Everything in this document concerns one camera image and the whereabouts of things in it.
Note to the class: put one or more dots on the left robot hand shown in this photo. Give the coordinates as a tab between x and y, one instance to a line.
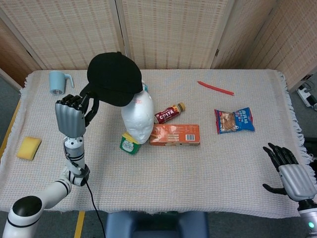
71	114

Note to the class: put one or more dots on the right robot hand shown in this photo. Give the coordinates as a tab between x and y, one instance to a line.
292	178

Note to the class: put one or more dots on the black baseball cap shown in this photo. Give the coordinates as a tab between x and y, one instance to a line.
114	79

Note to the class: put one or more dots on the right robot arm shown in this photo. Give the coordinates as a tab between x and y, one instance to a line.
308	218

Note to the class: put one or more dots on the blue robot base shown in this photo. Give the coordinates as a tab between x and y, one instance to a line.
157	224

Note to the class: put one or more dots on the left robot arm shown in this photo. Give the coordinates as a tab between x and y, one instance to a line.
57	178

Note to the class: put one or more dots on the white foam mannequin head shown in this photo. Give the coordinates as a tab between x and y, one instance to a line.
138	119

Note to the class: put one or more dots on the light blue plastic mug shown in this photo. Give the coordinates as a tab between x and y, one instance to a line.
57	82

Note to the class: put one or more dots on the yellow sponge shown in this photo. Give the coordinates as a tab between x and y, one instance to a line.
29	147

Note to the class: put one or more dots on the green yellow-lidded jar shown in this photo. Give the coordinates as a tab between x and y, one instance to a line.
129	145

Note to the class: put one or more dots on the clear plastic water bottle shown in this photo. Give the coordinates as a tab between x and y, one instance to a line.
145	87

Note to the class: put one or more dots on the blue red biscuit bag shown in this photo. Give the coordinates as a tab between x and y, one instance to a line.
234	120

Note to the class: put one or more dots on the white power strip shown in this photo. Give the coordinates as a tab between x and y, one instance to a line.
307	95

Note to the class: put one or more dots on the Costa coffee bottle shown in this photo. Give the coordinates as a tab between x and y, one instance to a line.
170	113

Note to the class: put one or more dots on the orange biscuit box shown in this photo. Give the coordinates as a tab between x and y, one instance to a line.
174	135

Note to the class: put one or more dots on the white woven tablecloth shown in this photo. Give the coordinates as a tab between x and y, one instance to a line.
173	173

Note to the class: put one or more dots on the red plastic stick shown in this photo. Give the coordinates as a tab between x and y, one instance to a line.
215	87

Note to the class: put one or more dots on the woven folding screen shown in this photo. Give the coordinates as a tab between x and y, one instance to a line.
173	32

